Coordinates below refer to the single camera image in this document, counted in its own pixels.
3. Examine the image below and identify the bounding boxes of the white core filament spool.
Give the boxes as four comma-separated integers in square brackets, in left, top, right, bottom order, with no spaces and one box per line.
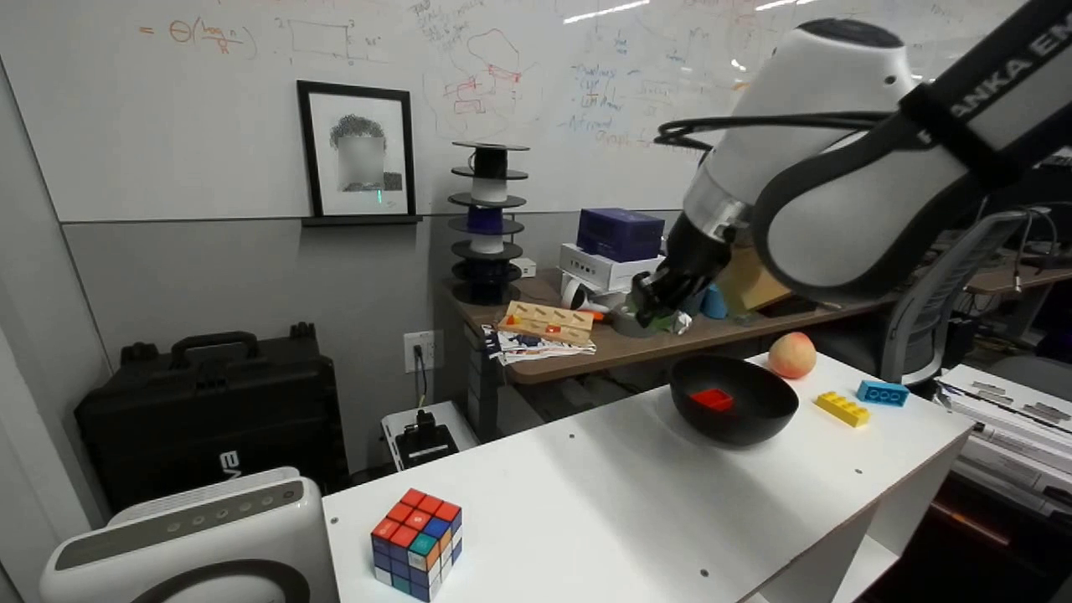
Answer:
[448,226,526,262]
[446,169,530,212]

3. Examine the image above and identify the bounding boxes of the blue core filament spool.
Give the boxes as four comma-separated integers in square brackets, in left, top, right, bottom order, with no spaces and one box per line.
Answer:
[446,195,526,237]

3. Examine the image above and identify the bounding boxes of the black charger device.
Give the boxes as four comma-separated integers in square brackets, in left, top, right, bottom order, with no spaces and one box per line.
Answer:
[396,405,464,469]

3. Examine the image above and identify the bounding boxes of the black bowl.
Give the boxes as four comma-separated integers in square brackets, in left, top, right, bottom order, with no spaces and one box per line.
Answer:
[666,352,804,448]

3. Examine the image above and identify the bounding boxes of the black core filament spool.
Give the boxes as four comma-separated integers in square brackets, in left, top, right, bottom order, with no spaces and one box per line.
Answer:
[448,256,526,308]
[448,138,532,182]

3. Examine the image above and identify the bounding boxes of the white floor box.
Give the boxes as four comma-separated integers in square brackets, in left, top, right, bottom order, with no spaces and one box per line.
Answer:
[380,399,480,477]

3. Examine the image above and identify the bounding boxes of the black framed portrait picture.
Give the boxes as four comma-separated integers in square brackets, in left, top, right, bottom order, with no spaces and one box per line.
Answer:
[291,76,420,226]

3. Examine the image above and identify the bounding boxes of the white air purifier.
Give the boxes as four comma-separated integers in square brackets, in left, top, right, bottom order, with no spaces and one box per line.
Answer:
[38,467,327,603]

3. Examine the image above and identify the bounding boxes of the toy peach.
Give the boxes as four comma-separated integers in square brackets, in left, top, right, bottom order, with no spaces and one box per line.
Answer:
[764,330,822,387]

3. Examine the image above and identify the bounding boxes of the yellow toy brick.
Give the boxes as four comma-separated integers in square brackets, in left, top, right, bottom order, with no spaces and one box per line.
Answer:
[811,389,873,432]

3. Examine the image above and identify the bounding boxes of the black hard carrying case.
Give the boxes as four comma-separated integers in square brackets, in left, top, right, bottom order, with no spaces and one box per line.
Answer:
[72,318,351,521]

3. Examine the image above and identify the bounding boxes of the blue cup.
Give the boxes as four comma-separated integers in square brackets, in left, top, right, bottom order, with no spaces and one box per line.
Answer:
[697,281,731,327]

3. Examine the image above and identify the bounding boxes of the grey duct tape roll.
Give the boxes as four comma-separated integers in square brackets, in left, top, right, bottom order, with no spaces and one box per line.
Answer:
[607,299,646,338]

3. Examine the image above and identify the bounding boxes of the white stacked panels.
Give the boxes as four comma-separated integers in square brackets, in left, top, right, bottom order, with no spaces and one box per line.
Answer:
[936,358,1072,500]

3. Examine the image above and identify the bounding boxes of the white cardboard box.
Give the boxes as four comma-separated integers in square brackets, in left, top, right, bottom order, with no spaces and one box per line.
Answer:
[556,242,670,299]

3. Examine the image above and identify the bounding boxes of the purple box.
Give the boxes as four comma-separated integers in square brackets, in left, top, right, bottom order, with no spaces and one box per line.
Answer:
[573,205,670,264]

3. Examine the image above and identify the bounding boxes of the grey office chair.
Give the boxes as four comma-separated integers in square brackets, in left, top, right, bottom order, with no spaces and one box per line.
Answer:
[880,212,1062,389]

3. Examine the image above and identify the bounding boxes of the printed papers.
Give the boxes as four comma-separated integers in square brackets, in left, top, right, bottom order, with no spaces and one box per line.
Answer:
[487,327,597,371]

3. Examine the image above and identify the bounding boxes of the white wall outlet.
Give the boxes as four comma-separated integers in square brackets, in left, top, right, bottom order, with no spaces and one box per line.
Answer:
[400,330,440,377]

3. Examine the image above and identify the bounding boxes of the yellow wooden puzzle board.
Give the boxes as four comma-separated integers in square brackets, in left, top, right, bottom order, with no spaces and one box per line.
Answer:
[494,299,602,352]

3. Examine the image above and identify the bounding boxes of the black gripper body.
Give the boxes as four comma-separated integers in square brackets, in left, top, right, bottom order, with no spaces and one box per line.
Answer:
[649,214,731,303]

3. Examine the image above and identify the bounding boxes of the Rubik's cube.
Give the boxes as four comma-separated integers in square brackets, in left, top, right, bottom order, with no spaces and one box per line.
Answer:
[369,487,466,603]

